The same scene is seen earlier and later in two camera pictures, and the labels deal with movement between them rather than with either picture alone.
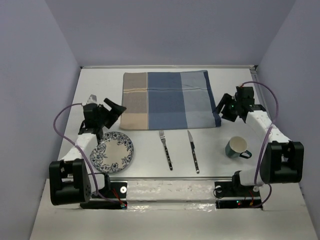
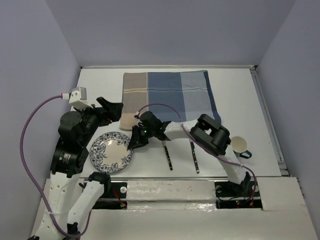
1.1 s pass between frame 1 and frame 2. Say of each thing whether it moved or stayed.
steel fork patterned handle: stayed
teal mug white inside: stayed
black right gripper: moved
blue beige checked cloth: stayed
